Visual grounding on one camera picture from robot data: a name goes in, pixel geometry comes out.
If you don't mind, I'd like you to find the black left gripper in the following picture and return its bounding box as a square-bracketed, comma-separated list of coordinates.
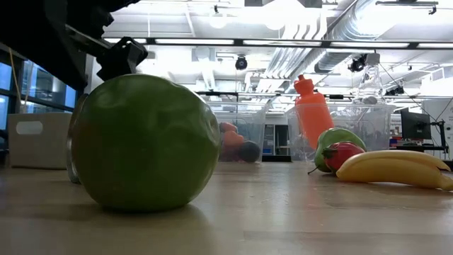
[0, 0, 149, 89]

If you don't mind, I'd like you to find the black ceiling spotlight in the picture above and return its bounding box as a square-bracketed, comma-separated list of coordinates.
[348, 55, 369, 74]

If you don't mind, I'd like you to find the green pear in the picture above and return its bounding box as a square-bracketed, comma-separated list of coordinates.
[307, 127, 367, 175]

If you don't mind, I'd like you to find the orange sports bottle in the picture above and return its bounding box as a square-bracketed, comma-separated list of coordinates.
[293, 74, 336, 149]

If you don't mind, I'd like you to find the green apple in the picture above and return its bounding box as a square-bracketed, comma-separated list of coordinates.
[69, 73, 223, 213]

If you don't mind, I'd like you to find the pink dragon fruit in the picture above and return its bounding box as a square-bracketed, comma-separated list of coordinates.
[321, 141, 365, 174]

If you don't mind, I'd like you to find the grey plastic bin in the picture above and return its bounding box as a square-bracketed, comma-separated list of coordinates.
[7, 112, 74, 169]

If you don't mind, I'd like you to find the black plum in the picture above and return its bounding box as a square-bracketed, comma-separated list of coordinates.
[237, 140, 262, 163]

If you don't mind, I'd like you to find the black computer monitor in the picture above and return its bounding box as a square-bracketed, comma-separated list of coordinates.
[401, 108, 432, 141]

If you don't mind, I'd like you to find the yellow banana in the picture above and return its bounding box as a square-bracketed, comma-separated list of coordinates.
[335, 149, 453, 192]

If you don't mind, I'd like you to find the clear plastic container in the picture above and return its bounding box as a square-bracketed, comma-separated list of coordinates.
[208, 101, 270, 164]
[286, 103, 396, 164]

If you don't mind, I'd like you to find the silver ventilation duct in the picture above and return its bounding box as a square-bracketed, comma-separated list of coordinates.
[313, 0, 401, 74]

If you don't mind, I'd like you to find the overhead light bar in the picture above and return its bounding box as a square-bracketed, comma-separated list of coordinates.
[102, 37, 453, 50]

